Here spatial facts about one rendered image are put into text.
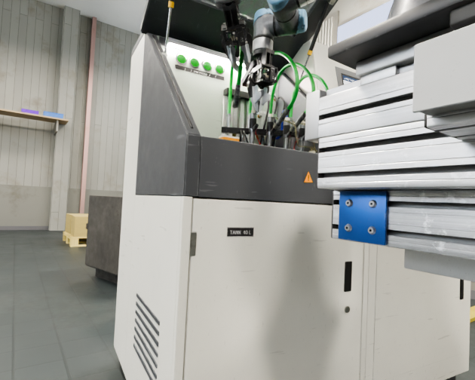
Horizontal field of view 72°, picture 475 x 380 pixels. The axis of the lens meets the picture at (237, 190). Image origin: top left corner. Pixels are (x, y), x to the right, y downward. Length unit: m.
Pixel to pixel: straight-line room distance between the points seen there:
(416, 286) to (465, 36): 1.23
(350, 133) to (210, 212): 0.44
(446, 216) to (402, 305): 0.96
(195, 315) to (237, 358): 0.19
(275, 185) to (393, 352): 0.81
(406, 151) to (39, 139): 7.74
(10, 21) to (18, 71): 0.98
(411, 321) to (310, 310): 0.53
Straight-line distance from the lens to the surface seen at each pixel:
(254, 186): 0.92
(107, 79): 8.51
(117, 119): 8.33
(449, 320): 1.75
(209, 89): 1.52
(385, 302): 1.37
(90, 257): 3.35
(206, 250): 0.86
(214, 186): 0.86
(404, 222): 0.55
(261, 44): 1.27
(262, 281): 0.97
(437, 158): 0.49
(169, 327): 0.94
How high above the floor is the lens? 0.78
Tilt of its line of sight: 2 degrees up
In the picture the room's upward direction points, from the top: 3 degrees clockwise
